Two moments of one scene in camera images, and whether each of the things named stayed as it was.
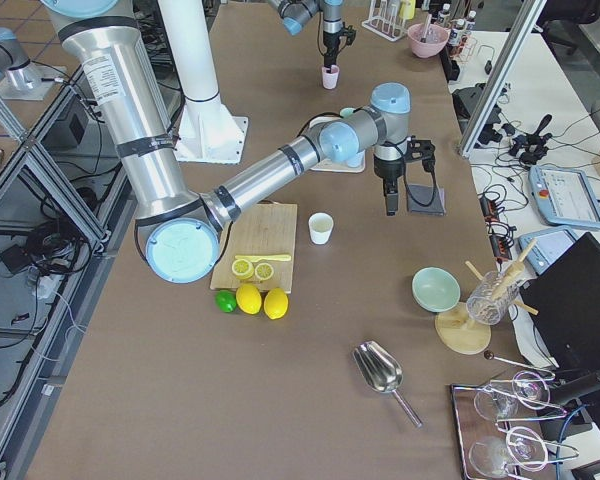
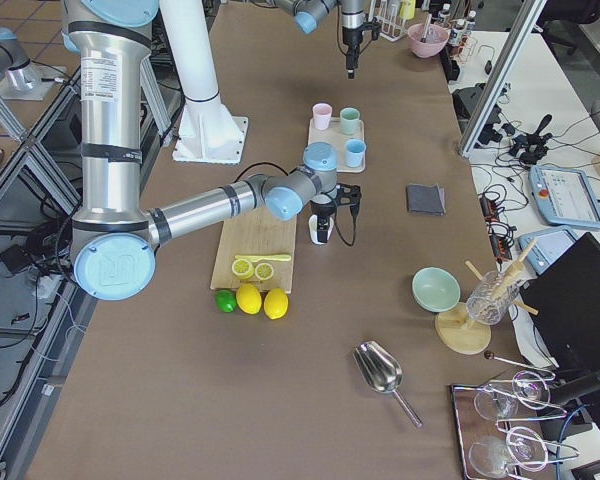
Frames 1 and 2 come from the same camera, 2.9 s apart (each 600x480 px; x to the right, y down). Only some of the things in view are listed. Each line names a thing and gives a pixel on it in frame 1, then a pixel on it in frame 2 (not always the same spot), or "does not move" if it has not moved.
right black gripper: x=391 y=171 -> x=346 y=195
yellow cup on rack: x=407 y=9 does not move
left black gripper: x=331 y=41 -> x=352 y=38
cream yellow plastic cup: x=321 y=224 does not move
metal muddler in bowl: x=424 y=39 does not move
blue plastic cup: x=358 y=161 does not move
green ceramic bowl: x=436 y=289 does not move
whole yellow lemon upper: x=248 y=299 does not move
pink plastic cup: x=330 y=79 -> x=322 y=113
